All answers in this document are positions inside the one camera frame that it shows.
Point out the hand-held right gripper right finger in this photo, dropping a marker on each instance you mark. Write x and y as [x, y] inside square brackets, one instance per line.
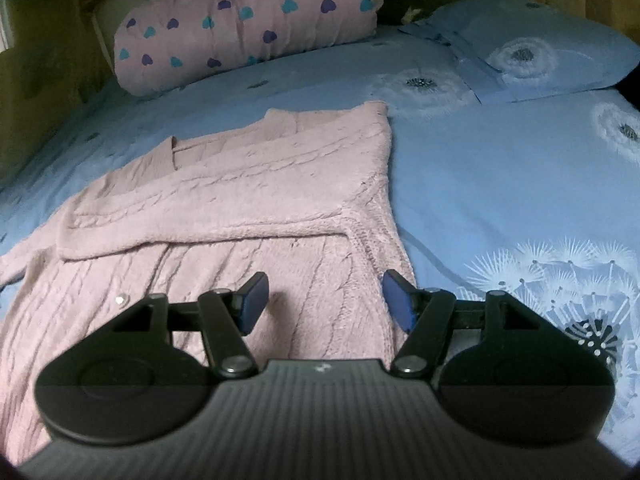
[397, 302]

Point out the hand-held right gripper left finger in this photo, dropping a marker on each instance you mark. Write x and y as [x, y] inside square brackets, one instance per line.
[254, 305]

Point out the pink knit sweater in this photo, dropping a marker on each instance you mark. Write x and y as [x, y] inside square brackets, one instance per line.
[240, 200]

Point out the blue dandelion-print bed sheet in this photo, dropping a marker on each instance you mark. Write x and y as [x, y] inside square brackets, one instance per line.
[475, 185]

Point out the blue dandelion-print pillow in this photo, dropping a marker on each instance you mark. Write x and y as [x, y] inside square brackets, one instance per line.
[525, 55]

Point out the pink heart-patterned pillow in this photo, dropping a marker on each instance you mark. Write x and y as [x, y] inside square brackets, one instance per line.
[250, 25]

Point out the wooden bed headboard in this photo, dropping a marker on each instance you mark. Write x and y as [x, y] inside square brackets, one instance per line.
[102, 15]

